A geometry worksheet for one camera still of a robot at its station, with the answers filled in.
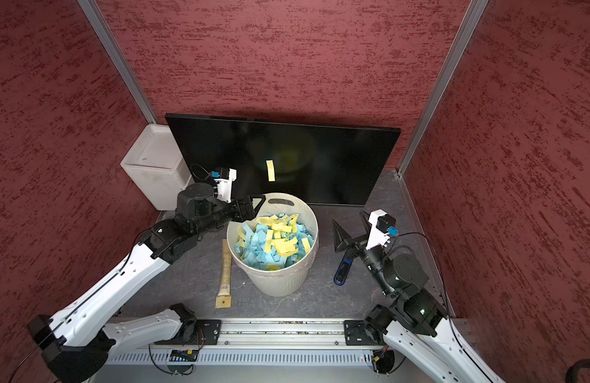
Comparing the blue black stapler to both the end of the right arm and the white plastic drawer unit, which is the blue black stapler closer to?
the end of the right arm

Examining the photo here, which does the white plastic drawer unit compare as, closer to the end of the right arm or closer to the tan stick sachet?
the tan stick sachet

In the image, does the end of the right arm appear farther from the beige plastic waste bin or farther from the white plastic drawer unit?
the white plastic drawer unit

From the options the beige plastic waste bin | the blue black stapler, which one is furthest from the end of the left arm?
the blue black stapler

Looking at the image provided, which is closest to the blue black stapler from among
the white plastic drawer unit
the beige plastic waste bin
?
the beige plastic waste bin

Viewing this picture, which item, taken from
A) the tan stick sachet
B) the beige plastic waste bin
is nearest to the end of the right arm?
the beige plastic waste bin

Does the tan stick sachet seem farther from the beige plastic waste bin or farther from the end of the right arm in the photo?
the end of the right arm

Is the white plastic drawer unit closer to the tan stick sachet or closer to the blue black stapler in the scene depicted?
the tan stick sachet

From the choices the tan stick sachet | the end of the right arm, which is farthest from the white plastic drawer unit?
the end of the right arm

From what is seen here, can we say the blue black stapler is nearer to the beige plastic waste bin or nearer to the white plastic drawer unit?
the beige plastic waste bin
